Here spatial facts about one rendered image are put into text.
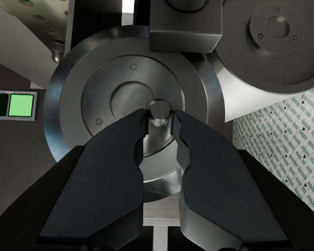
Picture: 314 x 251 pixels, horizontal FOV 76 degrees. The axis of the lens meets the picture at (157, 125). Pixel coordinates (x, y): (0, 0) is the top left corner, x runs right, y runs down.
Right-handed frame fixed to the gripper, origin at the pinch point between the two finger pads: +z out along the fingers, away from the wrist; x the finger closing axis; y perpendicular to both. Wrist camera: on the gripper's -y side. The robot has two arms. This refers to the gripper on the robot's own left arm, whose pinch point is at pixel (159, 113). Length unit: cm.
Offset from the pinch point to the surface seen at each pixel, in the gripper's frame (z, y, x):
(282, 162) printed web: 7.8, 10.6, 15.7
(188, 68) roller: 5.3, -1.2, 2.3
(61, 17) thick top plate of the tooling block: 34.0, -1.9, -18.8
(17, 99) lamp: 33.5, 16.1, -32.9
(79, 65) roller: 5.2, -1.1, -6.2
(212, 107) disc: 4.1, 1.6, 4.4
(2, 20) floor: 223, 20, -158
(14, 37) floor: 248, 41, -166
